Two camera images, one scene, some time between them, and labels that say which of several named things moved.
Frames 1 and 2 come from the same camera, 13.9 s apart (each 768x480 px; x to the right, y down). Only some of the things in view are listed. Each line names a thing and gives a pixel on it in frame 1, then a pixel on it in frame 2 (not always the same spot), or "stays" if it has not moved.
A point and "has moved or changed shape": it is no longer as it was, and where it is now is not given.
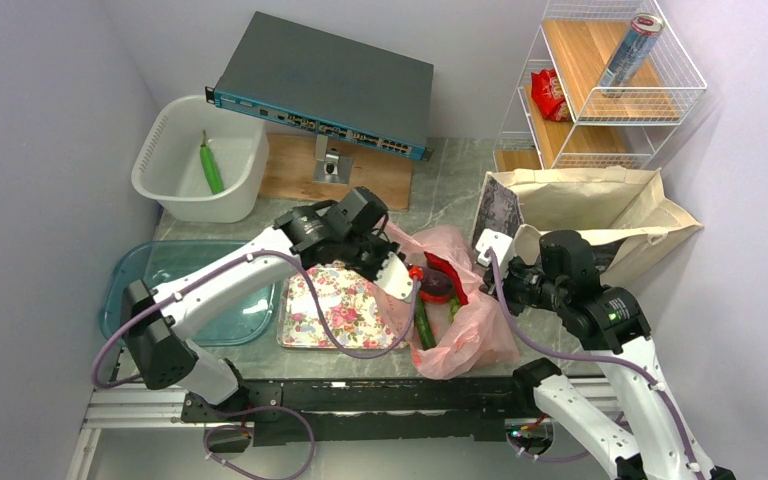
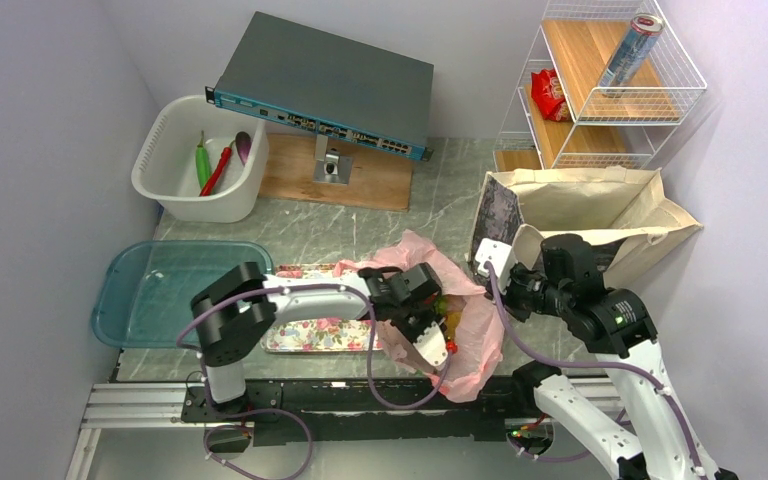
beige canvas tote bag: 621,211 stays
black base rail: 364,410 stays
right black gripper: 512,304 stays
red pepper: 442,298 → 218,170
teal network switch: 330,84 stays
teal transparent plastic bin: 158,262 stays
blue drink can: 645,30 stays
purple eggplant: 435,282 has moved or changed shape
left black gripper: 385,247 → 431,316
